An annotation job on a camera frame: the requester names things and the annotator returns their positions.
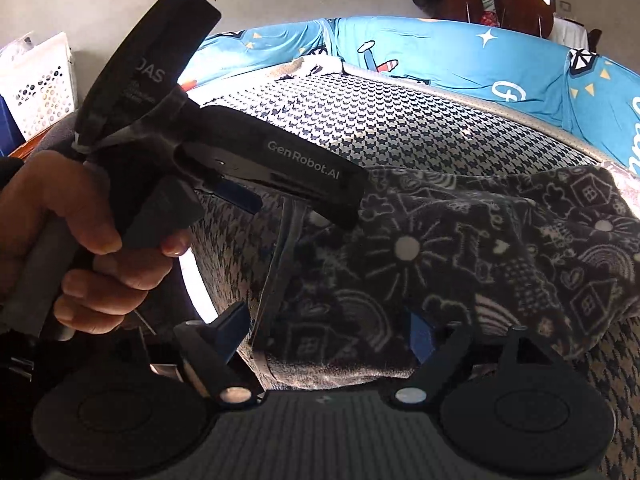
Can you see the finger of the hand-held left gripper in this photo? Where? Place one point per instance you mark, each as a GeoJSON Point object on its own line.
{"type": "Point", "coordinates": [240, 197]}

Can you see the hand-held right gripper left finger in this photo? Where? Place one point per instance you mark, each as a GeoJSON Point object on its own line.
{"type": "Point", "coordinates": [232, 330]}

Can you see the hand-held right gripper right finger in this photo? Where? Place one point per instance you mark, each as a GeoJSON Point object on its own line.
{"type": "Point", "coordinates": [420, 340]}

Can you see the grey patterned fleece jacket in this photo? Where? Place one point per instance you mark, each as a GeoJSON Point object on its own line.
{"type": "Point", "coordinates": [450, 270]}

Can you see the person's left hand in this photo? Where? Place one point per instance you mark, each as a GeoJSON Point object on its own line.
{"type": "Point", "coordinates": [50, 190]}

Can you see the white laundry basket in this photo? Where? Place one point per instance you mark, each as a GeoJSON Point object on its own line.
{"type": "Point", "coordinates": [40, 85]}

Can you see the houndstooth sofa seat cover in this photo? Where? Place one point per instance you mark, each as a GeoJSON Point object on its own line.
{"type": "Point", "coordinates": [400, 125]}

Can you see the blue printed sofa cover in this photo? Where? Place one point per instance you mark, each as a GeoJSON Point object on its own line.
{"type": "Point", "coordinates": [450, 60]}

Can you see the brown wooden chair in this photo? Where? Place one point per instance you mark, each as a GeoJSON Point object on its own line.
{"type": "Point", "coordinates": [522, 12]}
{"type": "Point", "coordinates": [462, 2]}

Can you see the red floral cloth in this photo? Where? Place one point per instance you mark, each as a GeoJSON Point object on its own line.
{"type": "Point", "coordinates": [490, 19]}

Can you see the dining table with white cloth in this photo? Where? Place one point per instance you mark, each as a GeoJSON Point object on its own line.
{"type": "Point", "coordinates": [567, 32]}

